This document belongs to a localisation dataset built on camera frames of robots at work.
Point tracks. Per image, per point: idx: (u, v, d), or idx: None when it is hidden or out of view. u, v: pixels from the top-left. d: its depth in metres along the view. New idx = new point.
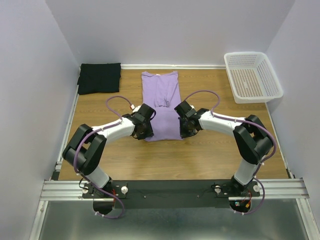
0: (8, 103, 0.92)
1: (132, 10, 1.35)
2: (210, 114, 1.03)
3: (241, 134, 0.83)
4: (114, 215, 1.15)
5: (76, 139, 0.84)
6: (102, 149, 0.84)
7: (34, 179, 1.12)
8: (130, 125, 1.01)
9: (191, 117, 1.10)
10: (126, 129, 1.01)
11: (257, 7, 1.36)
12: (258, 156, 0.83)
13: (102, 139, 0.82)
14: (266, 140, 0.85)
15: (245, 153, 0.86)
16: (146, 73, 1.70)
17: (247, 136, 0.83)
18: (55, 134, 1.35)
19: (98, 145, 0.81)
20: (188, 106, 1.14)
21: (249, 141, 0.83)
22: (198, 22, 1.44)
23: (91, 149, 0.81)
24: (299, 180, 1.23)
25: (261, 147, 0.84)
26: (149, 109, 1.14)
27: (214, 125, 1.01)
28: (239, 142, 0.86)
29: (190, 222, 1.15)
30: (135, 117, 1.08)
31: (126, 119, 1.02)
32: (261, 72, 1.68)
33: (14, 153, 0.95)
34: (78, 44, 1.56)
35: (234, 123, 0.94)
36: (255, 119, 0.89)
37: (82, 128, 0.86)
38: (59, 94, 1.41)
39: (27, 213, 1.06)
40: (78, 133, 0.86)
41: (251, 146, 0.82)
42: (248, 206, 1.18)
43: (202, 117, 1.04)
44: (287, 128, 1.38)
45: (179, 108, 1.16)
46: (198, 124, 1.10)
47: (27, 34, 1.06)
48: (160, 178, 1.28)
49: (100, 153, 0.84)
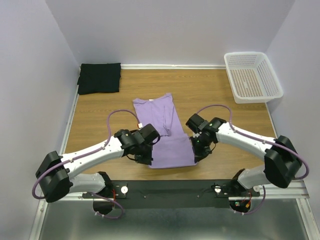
0: (8, 102, 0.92)
1: (132, 9, 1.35)
2: (231, 128, 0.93)
3: (273, 160, 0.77)
4: (114, 216, 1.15)
5: (43, 167, 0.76)
6: (65, 185, 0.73)
7: (34, 180, 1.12)
8: (115, 151, 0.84)
9: (205, 128, 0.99)
10: (109, 156, 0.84)
11: (257, 6, 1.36)
12: (288, 180, 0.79)
13: (63, 178, 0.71)
14: (295, 163, 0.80)
15: (274, 177, 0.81)
16: (138, 101, 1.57)
17: (279, 161, 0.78)
18: (55, 134, 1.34)
19: (57, 182, 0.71)
20: (200, 119, 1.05)
21: (281, 167, 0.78)
22: (198, 22, 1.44)
23: (51, 185, 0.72)
24: (299, 180, 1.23)
25: (290, 171, 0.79)
26: (153, 132, 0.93)
27: (234, 140, 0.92)
28: (269, 166, 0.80)
29: (190, 222, 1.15)
30: (132, 136, 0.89)
31: (113, 142, 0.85)
32: (261, 72, 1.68)
33: (13, 153, 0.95)
34: (78, 44, 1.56)
35: (263, 144, 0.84)
36: (286, 140, 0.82)
37: (50, 157, 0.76)
38: (59, 94, 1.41)
39: (27, 213, 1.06)
40: (47, 160, 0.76)
41: (283, 173, 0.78)
42: (248, 206, 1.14)
43: (221, 130, 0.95)
44: (287, 129, 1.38)
45: (190, 122, 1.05)
46: (214, 136, 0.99)
47: (27, 33, 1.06)
48: (160, 178, 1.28)
49: (64, 187, 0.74)
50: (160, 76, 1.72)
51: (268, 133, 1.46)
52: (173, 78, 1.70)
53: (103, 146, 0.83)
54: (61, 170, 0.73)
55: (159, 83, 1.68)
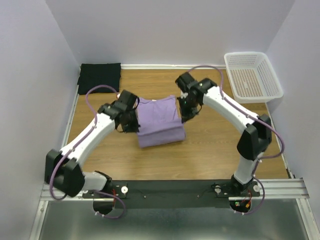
0: (8, 102, 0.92)
1: (132, 9, 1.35)
2: (220, 95, 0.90)
3: (249, 136, 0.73)
4: (114, 215, 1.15)
5: (48, 170, 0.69)
6: (79, 172, 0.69)
7: (34, 179, 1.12)
8: (108, 125, 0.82)
9: (194, 86, 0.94)
10: (103, 133, 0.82)
11: (257, 6, 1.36)
12: (254, 155, 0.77)
13: (75, 164, 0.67)
14: (267, 141, 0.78)
15: (244, 149, 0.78)
16: (140, 99, 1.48)
17: (255, 135, 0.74)
18: (55, 135, 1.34)
19: (71, 174, 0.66)
20: (191, 78, 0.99)
21: (254, 141, 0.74)
22: (198, 22, 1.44)
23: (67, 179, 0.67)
24: (299, 180, 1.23)
25: (260, 148, 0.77)
26: (131, 95, 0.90)
27: (219, 107, 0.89)
28: (243, 138, 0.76)
29: (190, 222, 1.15)
30: (114, 107, 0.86)
31: (101, 118, 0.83)
32: (261, 72, 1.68)
33: (13, 153, 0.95)
34: (78, 43, 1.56)
35: (246, 119, 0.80)
36: (267, 118, 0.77)
37: (50, 157, 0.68)
38: (59, 94, 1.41)
39: (27, 213, 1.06)
40: (47, 162, 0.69)
41: (255, 150, 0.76)
42: (248, 206, 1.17)
43: (210, 94, 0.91)
44: (287, 129, 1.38)
45: (181, 80, 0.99)
46: (201, 96, 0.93)
47: (26, 33, 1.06)
48: (160, 178, 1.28)
49: (78, 176, 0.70)
50: (160, 76, 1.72)
51: None
52: (173, 78, 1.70)
53: (94, 124, 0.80)
54: (68, 162, 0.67)
55: (159, 83, 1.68)
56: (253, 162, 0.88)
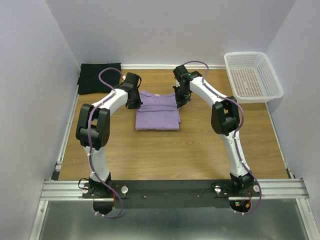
0: (8, 102, 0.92)
1: (132, 9, 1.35)
2: (201, 81, 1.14)
3: (217, 109, 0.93)
4: (114, 214, 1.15)
5: (84, 119, 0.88)
6: (108, 120, 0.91)
7: (34, 179, 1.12)
8: (123, 94, 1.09)
9: (184, 76, 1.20)
10: (120, 100, 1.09)
11: (257, 6, 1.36)
12: (223, 130, 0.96)
13: (107, 110, 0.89)
14: (235, 119, 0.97)
15: (216, 124, 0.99)
16: (144, 93, 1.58)
17: (221, 112, 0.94)
18: (55, 135, 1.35)
19: (105, 117, 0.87)
20: (185, 69, 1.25)
21: (221, 116, 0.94)
22: (198, 22, 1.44)
23: (101, 123, 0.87)
24: (299, 180, 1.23)
25: (227, 122, 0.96)
26: (135, 76, 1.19)
27: (201, 91, 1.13)
28: (214, 114, 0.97)
29: (190, 222, 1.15)
30: (123, 86, 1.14)
31: (118, 90, 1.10)
32: (261, 72, 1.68)
33: (13, 153, 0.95)
34: (78, 44, 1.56)
35: (216, 98, 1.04)
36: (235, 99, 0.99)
37: (85, 108, 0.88)
38: (59, 94, 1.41)
39: (27, 213, 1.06)
40: (83, 113, 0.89)
41: (221, 122, 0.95)
42: (248, 206, 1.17)
43: (193, 81, 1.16)
44: (287, 128, 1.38)
45: (176, 70, 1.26)
46: (188, 84, 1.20)
47: (26, 33, 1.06)
48: (160, 178, 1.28)
49: (107, 125, 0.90)
50: (160, 76, 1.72)
51: (268, 133, 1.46)
52: (173, 78, 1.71)
53: (114, 92, 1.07)
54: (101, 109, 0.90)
55: (159, 83, 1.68)
56: (231, 140, 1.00)
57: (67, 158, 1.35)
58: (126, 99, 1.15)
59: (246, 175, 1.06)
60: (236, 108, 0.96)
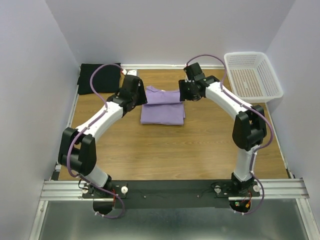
0: (8, 102, 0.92)
1: (132, 9, 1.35)
2: (219, 88, 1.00)
3: (241, 120, 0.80)
4: (113, 214, 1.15)
5: (66, 145, 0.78)
6: (93, 147, 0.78)
7: (34, 179, 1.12)
8: (117, 109, 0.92)
9: (198, 81, 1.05)
10: (113, 117, 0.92)
11: (257, 7, 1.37)
12: (246, 143, 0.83)
13: (91, 139, 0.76)
14: (260, 132, 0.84)
15: (238, 137, 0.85)
16: (150, 88, 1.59)
17: (246, 123, 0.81)
18: (55, 135, 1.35)
19: (88, 147, 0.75)
20: (198, 70, 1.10)
21: (246, 128, 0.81)
22: (198, 22, 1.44)
23: (82, 152, 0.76)
24: (299, 180, 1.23)
25: (253, 136, 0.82)
26: (133, 81, 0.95)
27: (219, 99, 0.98)
28: (237, 125, 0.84)
29: (190, 222, 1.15)
30: (119, 96, 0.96)
31: (111, 103, 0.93)
32: (261, 72, 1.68)
33: (13, 153, 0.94)
34: (78, 44, 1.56)
35: (240, 107, 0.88)
36: (260, 109, 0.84)
37: (67, 133, 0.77)
38: (59, 94, 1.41)
39: (27, 214, 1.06)
40: (65, 138, 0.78)
41: (246, 135, 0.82)
42: (248, 206, 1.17)
43: (211, 87, 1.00)
44: (287, 128, 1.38)
45: (190, 70, 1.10)
46: (203, 91, 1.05)
47: (26, 33, 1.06)
48: (160, 178, 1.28)
49: (92, 151, 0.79)
50: (160, 75, 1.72)
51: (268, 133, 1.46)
52: (173, 78, 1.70)
53: (106, 109, 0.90)
54: (84, 137, 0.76)
55: (159, 82, 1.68)
56: (249, 154, 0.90)
57: None
58: (121, 114, 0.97)
59: (250, 179, 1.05)
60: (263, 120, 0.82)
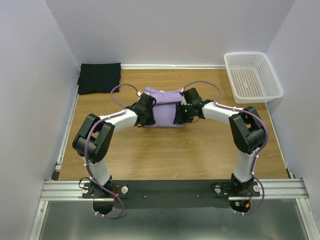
0: (8, 102, 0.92)
1: (132, 10, 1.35)
2: (213, 105, 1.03)
3: (235, 122, 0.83)
4: (113, 214, 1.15)
5: (86, 128, 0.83)
6: (110, 136, 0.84)
7: (34, 179, 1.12)
8: (133, 116, 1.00)
9: (196, 105, 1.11)
10: (129, 119, 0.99)
11: (256, 7, 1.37)
12: (249, 147, 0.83)
13: (111, 126, 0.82)
14: (261, 131, 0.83)
15: (239, 141, 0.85)
16: (149, 89, 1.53)
17: (241, 125, 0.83)
18: (55, 135, 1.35)
19: (108, 132, 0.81)
20: (196, 95, 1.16)
21: (242, 129, 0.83)
22: (198, 22, 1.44)
23: (101, 136, 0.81)
24: (299, 180, 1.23)
25: (252, 136, 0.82)
26: (149, 98, 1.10)
27: (216, 114, 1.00)
28: (234, 130, 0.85)
29: (190, 222, 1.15)
30: (135, 107, 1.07)
31: (129, 110, 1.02)
32: (261, 72, 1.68)
33: (13, 153, 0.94)
34: (78, 44, 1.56)
35: (233, 112, 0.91)
36: (252, 110, 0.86)
37: (91, 118, 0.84)
38: (59, 94, 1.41)
39: (27, 214, 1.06)
40: (87, 122, 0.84)
41: (244, 135, 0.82)
42: (248, 206, 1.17)
43: (206, 107, 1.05)
44: (287, 128, 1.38)
45: (187, 94, 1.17)
46: (202, 113, 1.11)
47: (26, 33, 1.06)
48: (160, 178, 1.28)
49: (108, 140, 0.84)
50: (160, 76, 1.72)
51: None
52: (173, 78, 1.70)
53: (125, 111, 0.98)
54: (105, 124, 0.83)
55: (159, 83, 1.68)
56: (250, 157, 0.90)
57: (67, 158, 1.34)
58: (134, 121, 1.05)
59: (250, 180, 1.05)
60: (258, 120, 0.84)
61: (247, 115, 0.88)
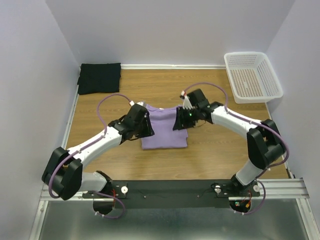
0: (8, 102, 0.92)
1: (132, 10, 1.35)
2: (225, 110, 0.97)
3: (255, 137, 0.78)
4: (114, 215, 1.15)
5: (53, 164, 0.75)
6: (79, 174, 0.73)
7: (34, 180, 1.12)
8: (115, 137, 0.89)
9: (202, 108, 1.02)
10: (109, 143, 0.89)
11: (256, 7, 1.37)
12: (266, 163, 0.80)
13: (77, 165, 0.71)
14: (279, 147, 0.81)
15: (254, 157, 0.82)
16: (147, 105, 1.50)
17: (260, 141, 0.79)
18: (55, 135, 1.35)
19: (72, 172, 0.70)
20: (202, 97, 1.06)
21: (261, 145, 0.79)
22: (198, 22, 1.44)
23: (66, 177, 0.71)
24: (299, 180, 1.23)
25: (270, 154, 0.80)
26: (140, 111, 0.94)
27: (228, 122, 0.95)
28: (250, 145, 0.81)
29: (190, 222, 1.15)
30: (124, 122, 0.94)
31: (110, 131, 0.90)
32: (261, 72, 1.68)
33: (13, 153, 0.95)
34: (78, 44, 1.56)
35: (249, 124, 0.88)
36: (271, 123, 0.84)
37: (58, 152, 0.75)
38: (59, 95, 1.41)
39: (27, 214, 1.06)
40: (54, 157, 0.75)
41: (262, 152, 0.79)
42: (248, 206, 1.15)
43: (216, 111, 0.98)
44: (287, 129, 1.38)
45: (192, 96, 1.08)
46: (209, 118, 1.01)
47: (26, 33, 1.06)
48: (160, 178, 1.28)
49: (78, 178, 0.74)
50: (160, 76, 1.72)
51: None
52: (173, 78, 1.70)
53: (103, 134, 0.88)
54: (71, 162, 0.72)
55: (159, 83, 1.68)
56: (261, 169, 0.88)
57: None
58: (119, 141, 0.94)
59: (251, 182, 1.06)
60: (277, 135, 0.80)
61: (264, 128, 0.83)
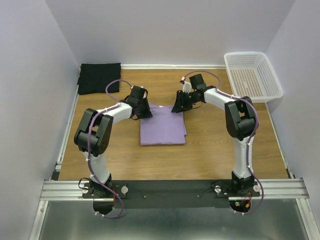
0: (8, 102, 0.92)
1: (132, 10, 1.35)
2: (214, 91, 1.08)
3: (229, 107, 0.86)
4: (114, 214, 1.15)
5: (86, 123, 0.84)
6: (110, 128, 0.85)
7: (34, 179, 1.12)
8: (128, 108, 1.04)
9: (199, 89, 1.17)
10: (123, 113, 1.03)
11: (256, 7, 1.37)
12: (238, 132, 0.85)
13: (110, 118, 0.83)
14: (252, 121, 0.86)
15: (230, 127, 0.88)
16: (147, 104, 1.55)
17: (234, 111, 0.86)
18: (55, 135, 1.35)
19: (107, 123, 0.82)
20: (201, 80, 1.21)
21: (234, 115, 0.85)
22: (198, 22, 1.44)
23: (101, 129, 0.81)
24: (299, 180, 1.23)
25: (242, 124, 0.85)
26: (140, 89, 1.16)
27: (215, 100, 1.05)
28: (227, 116, 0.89)
29: (190, 222, 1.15)
30: (128, 101, 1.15)
31: (123, 103, 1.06)
32: (261, 72, 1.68)
33: (13, 153, 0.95)
34: (78, 44, 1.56)
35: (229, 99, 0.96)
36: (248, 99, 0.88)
37: (88, 112, 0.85)
38: (59, 94, 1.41)
39: (27, 214, 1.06)
40: (85, 117, 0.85)
41: (235, 121, 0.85)
42: (248, 206, 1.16)
43: (207, 91, 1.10)
44: (287, 129, 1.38)
45: (193, 79, 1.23)
46: (203, 97, 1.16)
47: (25, 33, 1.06)
48: (160, 178, 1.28)
49: (108, 132, 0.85)
50: (160, 76, 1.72)
51: (268, 133, 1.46)
52: (173, 78, 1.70)
53: (119, 103, 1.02)
54: (103, 117, 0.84)
55: (159, 83, 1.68)
56: (243, 145, 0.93)
57: (67, 158, 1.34)
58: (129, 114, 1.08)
59: (250, 180, 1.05)
60: (252, 110, 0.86)
61: (242, 103, 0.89)
